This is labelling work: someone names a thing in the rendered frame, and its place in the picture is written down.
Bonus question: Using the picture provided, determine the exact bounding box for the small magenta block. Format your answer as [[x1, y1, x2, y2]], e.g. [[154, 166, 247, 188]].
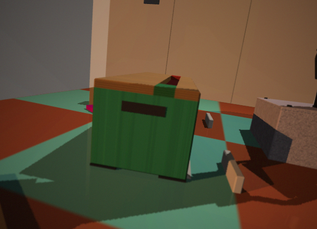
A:
[[86, 105, 93, 112]]

